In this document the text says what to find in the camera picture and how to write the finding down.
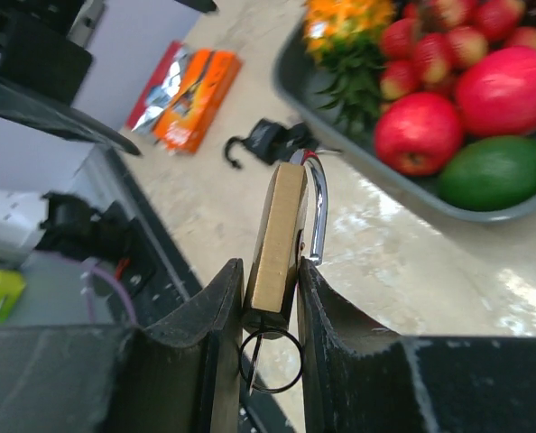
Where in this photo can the orange razor package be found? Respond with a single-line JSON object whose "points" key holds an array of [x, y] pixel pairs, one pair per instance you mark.
{"points": [[208, 78]]}

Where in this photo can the toy pineapple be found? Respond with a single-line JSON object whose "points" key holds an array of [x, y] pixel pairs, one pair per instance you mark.
{"points": [[343, 38]]}

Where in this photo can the small brass padlock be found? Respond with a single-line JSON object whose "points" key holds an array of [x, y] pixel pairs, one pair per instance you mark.
{"points": [[274, 272]]}

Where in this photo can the green object off table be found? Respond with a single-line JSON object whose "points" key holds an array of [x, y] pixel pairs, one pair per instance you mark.
{"points": [[12, 284]]}

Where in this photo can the grey fruit tray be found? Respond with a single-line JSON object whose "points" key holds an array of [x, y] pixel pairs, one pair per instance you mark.
{"points": [[297, 80]]}

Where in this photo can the red apple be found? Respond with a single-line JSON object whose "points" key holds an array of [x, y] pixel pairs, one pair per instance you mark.
{"points": [[418, 134], [498, 95]]}

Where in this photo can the red small box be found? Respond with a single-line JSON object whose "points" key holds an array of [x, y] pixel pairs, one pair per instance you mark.
{"points": [[160, 89]]}

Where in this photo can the green lime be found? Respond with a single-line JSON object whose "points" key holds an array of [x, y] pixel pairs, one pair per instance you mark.
{"points": [[491, 174]]}

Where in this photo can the black padlock with keys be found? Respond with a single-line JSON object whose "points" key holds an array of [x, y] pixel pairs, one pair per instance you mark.
{"points": [[271, 141]]}

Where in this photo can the red apple front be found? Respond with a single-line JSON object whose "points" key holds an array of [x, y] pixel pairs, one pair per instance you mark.
{"points": [[418, 134]]}

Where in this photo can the red apple back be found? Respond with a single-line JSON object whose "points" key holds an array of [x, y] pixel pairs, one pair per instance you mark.
{"points": [[498, 95]]}

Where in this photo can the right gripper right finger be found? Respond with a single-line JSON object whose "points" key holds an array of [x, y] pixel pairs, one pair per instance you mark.
{"points": [[360, 376]]}

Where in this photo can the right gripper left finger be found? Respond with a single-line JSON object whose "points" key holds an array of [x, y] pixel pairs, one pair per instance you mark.
{"points": [[178, 375]]}

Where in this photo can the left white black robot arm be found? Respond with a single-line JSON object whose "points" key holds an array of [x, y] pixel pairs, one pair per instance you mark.
{"points": [[44, 61]]}

